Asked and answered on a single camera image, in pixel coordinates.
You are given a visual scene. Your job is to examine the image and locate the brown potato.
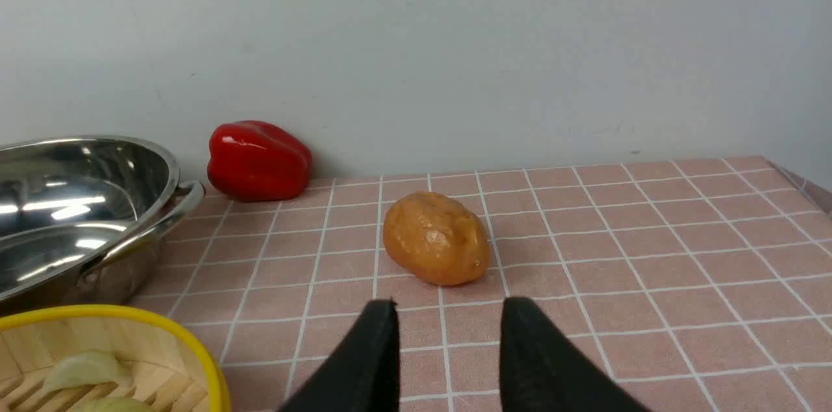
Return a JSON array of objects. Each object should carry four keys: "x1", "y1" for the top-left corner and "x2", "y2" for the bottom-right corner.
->
[{"x1": 382, "y1": 192, "x2": 491, "y2": 287}]

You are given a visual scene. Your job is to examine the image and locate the red bell pepper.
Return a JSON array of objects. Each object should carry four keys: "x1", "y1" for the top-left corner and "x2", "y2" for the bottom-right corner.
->
[{"x1": 206, "y1": 121, "x2": 312, "y2": 202}]

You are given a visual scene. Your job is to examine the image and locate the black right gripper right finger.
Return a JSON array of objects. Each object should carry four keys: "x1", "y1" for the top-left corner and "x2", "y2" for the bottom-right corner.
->
[{"x1": 499, "y1": 297, "x2": 648, "y2": 411}]

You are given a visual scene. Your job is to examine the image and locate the yellow rimmed bamboo steamer basket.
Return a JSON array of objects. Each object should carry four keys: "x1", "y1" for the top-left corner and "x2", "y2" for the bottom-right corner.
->
[{"x1": 1, "y1": 305, "x2": 232, "y2": 411}]

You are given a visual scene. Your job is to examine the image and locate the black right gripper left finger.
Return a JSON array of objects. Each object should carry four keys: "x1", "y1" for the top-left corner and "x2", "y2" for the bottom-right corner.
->
[{"x1": 279, "y1": 300, "x2": 400, "y2": 411}]

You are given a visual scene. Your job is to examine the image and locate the stainless steel pot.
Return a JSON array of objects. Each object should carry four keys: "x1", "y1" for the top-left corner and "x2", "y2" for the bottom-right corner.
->
[{"x1": 1, "y1": 136, "x2": 205, "y2": 315}]

